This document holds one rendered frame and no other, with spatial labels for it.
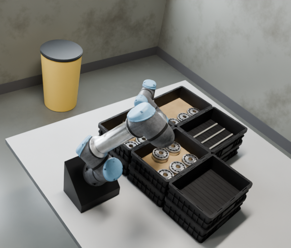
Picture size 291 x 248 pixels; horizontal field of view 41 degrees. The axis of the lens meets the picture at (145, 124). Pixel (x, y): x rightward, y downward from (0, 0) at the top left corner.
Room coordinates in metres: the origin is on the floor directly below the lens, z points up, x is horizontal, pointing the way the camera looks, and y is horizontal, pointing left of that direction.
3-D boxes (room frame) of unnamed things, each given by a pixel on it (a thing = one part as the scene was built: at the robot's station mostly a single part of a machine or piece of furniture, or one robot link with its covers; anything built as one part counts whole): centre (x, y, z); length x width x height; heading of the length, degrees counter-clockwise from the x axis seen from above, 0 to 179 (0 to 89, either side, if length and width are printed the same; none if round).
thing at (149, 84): (1.81, 0.02, 1.24); 0.09 x 0.08 x 0.11; 169
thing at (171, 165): (1.65, -0.24, 0.86); 0.10 x 0.10 x 0.01
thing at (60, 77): (3.16, 0.90, 0.31); 0.39 x 0.39 x 0.62
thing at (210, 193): (1.51, -0.42, 0.87); 0.40 x 0.30 x 0.11; 141
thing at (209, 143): (2.01, -0.43, 0.87); 0.40 x 0.30 x 0.11; 141
